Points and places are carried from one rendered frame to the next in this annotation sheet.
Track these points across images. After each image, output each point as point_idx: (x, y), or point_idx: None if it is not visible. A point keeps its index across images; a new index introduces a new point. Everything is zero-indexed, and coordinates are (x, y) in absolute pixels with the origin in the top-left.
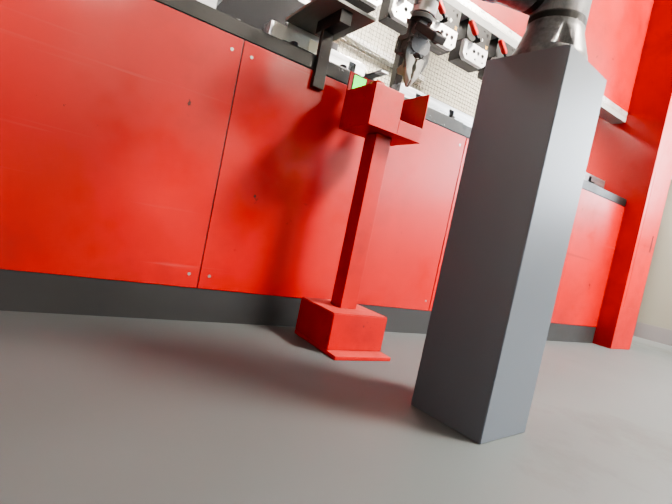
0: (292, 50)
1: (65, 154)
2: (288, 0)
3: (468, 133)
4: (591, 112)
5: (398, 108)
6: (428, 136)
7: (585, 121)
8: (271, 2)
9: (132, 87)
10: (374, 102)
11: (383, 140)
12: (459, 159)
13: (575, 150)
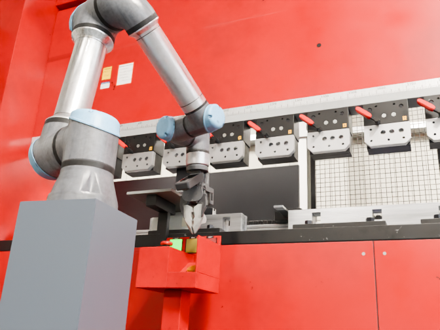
0: (139, 239)
1: None
2: (255, 173)
3: (374, 234)
4: (73, 239)
5: (164, 262)
6: (305, 260)
7: (63, 252)
8: (241, 182)
9: None
10: (139, 266)
11: (172, 294)
12: (370, 272)
13: (51, 286)
